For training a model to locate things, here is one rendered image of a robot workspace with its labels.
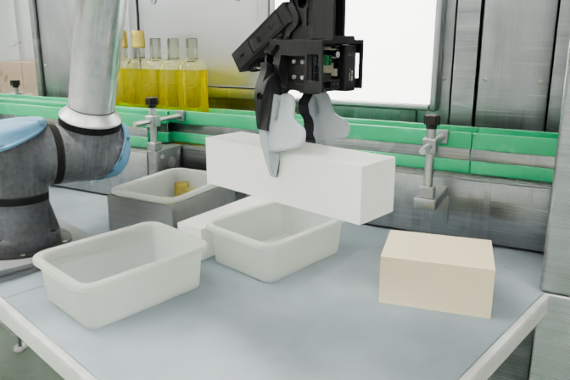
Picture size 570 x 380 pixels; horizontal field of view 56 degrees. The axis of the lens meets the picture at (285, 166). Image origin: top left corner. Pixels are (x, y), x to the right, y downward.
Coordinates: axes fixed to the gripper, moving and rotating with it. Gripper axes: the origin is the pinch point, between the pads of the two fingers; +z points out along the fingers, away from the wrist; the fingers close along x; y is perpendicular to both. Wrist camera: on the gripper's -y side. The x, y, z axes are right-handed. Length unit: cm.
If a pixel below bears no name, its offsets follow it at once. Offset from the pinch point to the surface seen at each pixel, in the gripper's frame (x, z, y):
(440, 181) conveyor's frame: 50, 13, -6
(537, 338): 39, 33, 18
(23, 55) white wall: 209, 6, -617
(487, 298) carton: 25.5, 22.1, 14.6
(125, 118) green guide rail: 23, 5, -75
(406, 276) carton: 20.7, 20.4, 4.3
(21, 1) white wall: 211, -54, -610
